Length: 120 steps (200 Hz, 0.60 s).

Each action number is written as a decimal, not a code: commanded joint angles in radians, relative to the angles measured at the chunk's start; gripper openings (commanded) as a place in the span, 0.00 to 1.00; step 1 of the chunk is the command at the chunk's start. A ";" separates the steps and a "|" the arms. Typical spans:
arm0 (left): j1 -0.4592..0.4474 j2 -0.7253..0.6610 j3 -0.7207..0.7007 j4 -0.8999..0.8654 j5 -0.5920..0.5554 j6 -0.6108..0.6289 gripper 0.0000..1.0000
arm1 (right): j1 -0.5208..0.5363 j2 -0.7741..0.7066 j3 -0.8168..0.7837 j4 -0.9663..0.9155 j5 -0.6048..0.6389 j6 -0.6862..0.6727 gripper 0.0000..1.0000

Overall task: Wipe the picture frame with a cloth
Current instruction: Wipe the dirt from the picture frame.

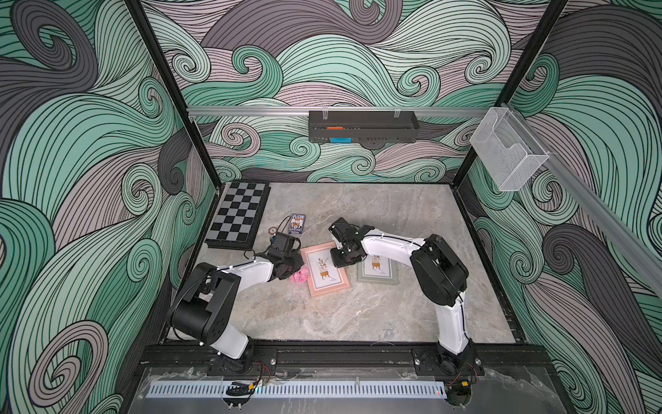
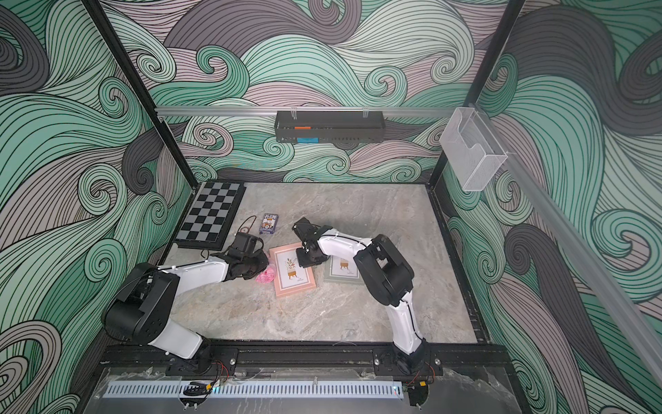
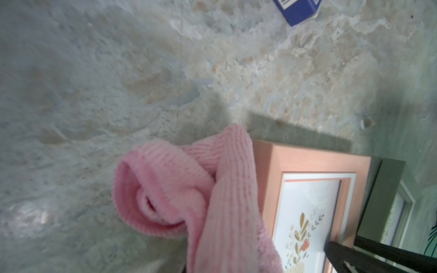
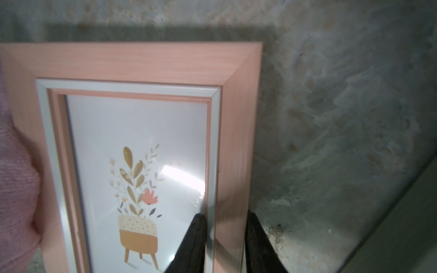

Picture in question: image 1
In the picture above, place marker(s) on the white slotted cable duct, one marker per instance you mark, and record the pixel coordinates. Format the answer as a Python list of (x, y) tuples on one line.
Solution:
[(303, 389)]

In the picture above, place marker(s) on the aluminium rail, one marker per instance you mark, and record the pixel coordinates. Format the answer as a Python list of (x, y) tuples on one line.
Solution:
[(302, 111), (570, 164)]

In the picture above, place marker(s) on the black grey chessboard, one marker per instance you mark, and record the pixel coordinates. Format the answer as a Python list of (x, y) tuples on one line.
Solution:
[(237, 221)]

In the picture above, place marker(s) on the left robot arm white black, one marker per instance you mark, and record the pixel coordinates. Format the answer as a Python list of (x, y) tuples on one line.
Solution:
[(204, 305)]

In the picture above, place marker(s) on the clear acrylic wall holder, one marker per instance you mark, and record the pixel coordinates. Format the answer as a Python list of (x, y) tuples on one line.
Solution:
[(508, 148)]

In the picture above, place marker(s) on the green picture frame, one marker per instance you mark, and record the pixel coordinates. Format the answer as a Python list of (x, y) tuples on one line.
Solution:
[(378, 270)]

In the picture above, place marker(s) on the pink cloth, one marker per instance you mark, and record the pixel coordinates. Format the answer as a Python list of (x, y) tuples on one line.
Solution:
[(301, 276)]

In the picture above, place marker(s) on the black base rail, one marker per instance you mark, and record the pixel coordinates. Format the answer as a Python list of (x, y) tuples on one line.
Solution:
[(285, 358)]

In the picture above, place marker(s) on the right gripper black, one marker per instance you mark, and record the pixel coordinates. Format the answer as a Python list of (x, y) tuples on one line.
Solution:
[(340, 261)]

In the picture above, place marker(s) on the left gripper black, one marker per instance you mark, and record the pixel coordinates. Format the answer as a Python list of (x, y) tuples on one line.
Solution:
[(298, 262)]

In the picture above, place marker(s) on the aluminium right side rail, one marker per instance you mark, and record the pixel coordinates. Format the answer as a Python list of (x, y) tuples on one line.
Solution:
[(570, 164)]

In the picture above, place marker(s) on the playing card box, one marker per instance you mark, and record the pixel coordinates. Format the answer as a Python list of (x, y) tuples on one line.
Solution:
[(296, 224)]

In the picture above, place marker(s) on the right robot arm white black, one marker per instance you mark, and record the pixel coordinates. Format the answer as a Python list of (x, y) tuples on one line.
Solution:
[(440, 273)]

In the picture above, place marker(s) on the black wall shelf tray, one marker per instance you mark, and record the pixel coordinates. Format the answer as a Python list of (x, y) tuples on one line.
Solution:
[(371, 128)]

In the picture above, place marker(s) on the aluminium back rail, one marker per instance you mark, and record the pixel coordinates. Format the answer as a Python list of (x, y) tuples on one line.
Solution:
[(302, 111)]

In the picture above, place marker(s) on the pink picture frame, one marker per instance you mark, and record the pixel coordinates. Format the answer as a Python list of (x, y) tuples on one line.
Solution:
[(325, 277)]

